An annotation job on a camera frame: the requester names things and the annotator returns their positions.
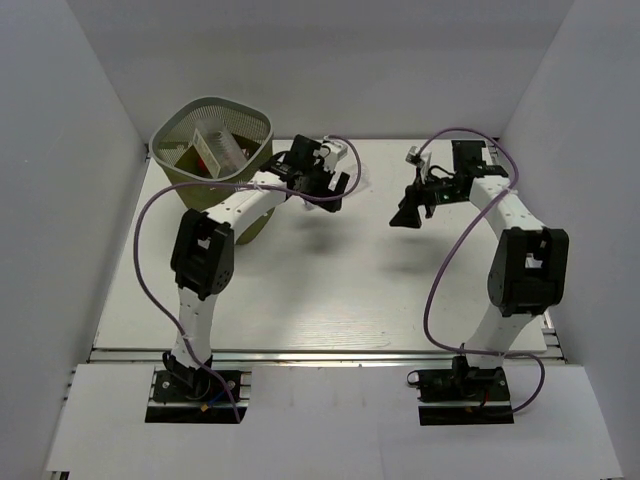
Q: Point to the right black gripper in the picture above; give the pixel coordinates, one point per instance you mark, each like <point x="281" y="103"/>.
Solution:
<point x="416" y="194"/>

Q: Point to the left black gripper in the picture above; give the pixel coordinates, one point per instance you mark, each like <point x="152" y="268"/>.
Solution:
<point x="340" y="186"/>

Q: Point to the large clear ribbed bottle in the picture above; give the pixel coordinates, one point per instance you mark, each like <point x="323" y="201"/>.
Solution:
<point x="218" y="149"/>

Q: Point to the small red cap bottle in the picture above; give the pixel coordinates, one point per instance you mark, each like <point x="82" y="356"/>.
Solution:
<point x="201" y="167"/>

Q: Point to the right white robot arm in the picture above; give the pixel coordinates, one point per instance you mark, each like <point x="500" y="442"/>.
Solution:
<point x="528" y="271"/>

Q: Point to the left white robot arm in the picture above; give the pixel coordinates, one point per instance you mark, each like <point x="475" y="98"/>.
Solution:
<point x="203" y="254"/>

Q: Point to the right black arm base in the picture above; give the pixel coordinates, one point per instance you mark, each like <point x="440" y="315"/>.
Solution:
<point x="462" y="395"/>

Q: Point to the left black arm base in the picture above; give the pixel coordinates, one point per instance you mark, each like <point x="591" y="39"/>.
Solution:
<point x="187" y="395"/>

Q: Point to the green mesh waste bin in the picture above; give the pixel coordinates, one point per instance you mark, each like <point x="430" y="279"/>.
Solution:
<point x="171" y="147"/>

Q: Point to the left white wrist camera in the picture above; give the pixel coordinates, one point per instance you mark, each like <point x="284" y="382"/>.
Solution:
<point x="332" y="151"/>

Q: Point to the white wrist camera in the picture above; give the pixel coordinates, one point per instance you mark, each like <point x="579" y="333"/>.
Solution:
<point x="421" y="162"/>
<point x="332" y="151"/>

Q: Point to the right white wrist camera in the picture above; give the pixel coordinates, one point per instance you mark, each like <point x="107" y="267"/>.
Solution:
<point x="421" y="162"/>

